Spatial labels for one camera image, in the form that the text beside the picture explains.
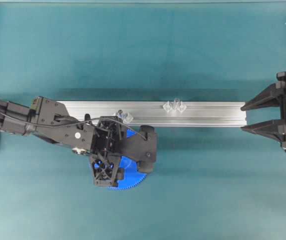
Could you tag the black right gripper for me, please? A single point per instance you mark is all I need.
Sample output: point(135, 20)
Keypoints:
point(272, 96)

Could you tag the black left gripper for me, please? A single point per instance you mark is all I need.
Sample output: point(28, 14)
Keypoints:
point(56, 126)

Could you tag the large blue plastic gear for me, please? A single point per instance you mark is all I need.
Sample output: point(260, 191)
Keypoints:
point(127, 176)

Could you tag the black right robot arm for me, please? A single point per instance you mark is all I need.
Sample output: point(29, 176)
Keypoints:
point(272, 96)

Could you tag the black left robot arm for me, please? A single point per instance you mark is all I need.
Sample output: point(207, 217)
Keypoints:
point(15, 119)

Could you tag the left steel shaft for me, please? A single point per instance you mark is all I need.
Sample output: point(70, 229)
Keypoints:
point(120, 113)

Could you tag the steel shaft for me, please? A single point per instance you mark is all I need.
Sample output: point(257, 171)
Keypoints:
point(175, 104)
point(120, 113)

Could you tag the right steel shaft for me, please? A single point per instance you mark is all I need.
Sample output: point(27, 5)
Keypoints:
point(175, 104)

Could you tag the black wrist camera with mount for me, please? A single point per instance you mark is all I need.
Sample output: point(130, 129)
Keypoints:
point(141, 150)

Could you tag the clear left shaft mount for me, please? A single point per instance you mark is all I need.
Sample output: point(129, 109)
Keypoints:
point(127, 117)

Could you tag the clear shaft mount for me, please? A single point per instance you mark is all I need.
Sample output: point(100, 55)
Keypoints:
point(127, 117)
point(167, 106)

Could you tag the silver aluminium extrusion rail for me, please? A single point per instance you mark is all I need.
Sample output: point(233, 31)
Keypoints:
point(197, 114)

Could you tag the clear right shaft mount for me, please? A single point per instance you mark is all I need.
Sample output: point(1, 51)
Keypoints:
point(167, 106)

